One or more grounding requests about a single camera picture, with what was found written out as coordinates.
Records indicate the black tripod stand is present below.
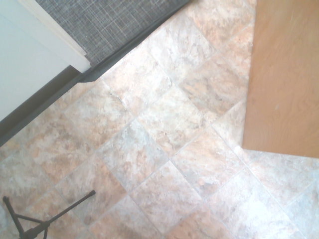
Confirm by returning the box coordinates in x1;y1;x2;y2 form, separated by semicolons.
1;190;97;239

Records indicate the white door frame trim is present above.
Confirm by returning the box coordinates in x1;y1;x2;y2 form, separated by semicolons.
29;0;92;74

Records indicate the dark threshold strip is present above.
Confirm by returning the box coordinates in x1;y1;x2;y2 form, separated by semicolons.
80;0;199;84

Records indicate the gray woven carpet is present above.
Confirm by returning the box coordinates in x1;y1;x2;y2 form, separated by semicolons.
42;0;190;67

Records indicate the dark wall baseboard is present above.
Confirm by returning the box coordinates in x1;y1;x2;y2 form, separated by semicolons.
0;66;98;148

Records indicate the light brown wooden door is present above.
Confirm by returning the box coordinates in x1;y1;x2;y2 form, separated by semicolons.
240;0;319;159

